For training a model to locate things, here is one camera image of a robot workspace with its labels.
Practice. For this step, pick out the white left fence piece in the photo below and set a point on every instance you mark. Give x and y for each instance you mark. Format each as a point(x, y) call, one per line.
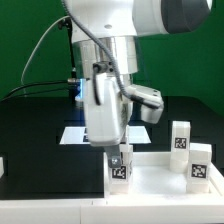
point(1, 167)

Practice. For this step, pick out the white square tabletop tray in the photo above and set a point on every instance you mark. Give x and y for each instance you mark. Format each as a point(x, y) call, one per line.
point(151, 175)

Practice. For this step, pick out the white sheet with markers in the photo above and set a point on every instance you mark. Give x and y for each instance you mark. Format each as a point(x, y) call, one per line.
point(78, 135)

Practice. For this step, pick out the camera on stand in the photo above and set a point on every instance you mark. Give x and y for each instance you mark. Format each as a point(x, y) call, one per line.
point(65, 23)

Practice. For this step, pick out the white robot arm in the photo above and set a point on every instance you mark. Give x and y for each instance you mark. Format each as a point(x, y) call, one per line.
point(105, 32)

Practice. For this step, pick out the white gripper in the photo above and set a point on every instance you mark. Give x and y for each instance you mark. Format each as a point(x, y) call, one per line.
point(106, 123)

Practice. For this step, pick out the black camera stand pole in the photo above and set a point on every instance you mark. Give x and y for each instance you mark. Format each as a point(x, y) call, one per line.
point(74, 82)

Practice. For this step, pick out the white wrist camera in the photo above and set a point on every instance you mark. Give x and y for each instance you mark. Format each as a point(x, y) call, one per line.
point(151, 102)

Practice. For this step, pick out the white front fence bar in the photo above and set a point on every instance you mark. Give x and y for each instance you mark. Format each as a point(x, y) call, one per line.
point(154, 210)

